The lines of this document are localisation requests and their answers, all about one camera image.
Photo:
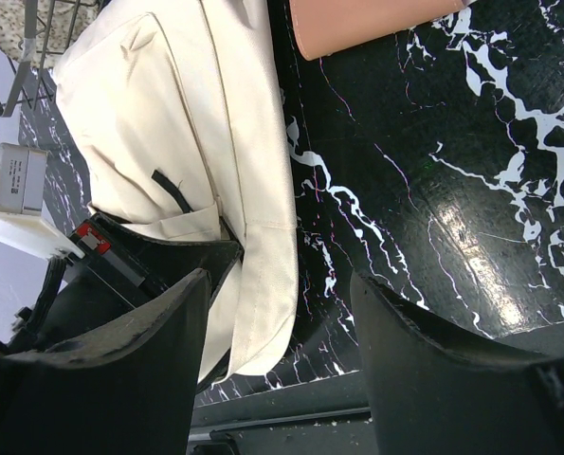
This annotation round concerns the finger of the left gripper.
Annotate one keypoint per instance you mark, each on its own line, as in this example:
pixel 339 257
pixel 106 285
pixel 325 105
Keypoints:
pixel 169 261

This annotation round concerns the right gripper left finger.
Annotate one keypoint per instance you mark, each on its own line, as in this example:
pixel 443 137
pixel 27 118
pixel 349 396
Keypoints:
pixel 126 387

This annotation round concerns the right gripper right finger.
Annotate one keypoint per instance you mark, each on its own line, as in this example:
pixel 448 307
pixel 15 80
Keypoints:
pixel 435 388

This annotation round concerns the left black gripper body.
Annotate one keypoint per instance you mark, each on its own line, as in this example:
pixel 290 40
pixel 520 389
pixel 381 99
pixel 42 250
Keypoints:
pixel 79 296

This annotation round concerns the cream canvas student bag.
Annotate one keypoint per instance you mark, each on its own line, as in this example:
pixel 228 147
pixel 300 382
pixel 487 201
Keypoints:
pixel 176 108

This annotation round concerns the patterned beige small plate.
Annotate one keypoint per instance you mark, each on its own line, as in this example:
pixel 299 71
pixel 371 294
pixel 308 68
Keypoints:
pixel 40 32

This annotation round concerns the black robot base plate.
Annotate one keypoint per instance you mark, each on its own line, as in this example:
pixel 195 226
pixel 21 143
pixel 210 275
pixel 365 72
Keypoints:
pixel 327 416

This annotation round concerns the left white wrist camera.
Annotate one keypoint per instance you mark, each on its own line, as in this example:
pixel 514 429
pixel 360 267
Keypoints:
pixel 22 222

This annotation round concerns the black wire dish rack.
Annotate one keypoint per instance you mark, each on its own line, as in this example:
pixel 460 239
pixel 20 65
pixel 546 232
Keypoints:
pixel 27 85

